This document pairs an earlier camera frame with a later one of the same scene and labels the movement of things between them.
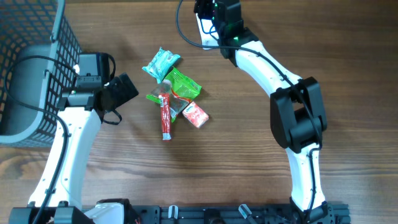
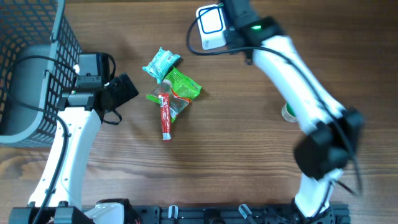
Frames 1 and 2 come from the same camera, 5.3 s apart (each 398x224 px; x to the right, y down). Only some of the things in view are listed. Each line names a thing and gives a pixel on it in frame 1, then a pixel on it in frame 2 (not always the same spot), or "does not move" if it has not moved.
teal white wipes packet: x=158 y=66 does not move
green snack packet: x=182 y=89 does not move
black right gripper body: x=208 y=12 to x=227 y=35
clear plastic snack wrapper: x=176 y=104 does not move
